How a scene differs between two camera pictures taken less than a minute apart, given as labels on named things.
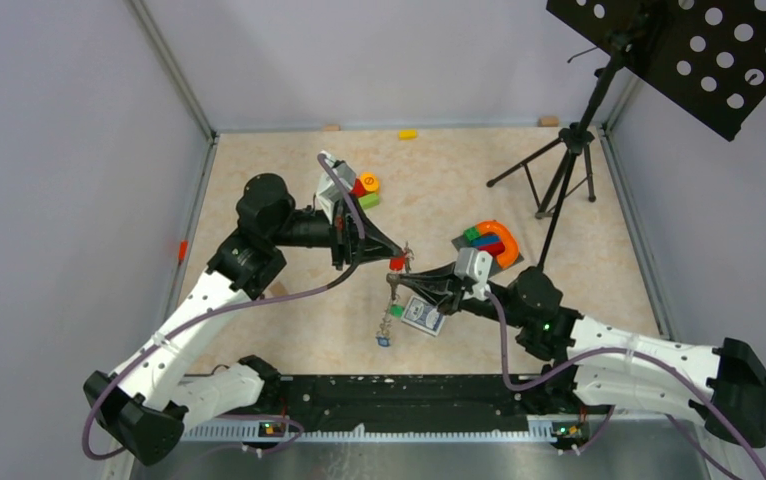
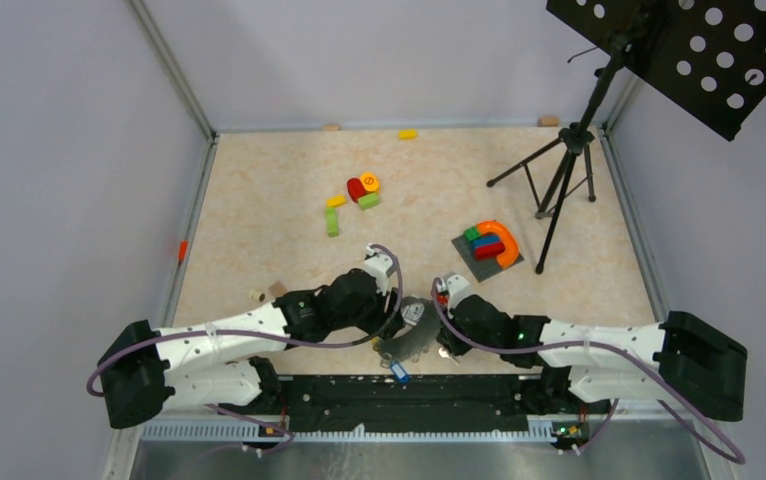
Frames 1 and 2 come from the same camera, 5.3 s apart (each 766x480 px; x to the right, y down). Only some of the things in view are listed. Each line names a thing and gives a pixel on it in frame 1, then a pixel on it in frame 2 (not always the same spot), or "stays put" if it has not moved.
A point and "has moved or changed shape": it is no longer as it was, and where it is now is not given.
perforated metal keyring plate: (394, 280) has moved or changed shape
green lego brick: (472, 233) stays put
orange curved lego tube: (511, 253) stays put
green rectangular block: (369, 200) stays put
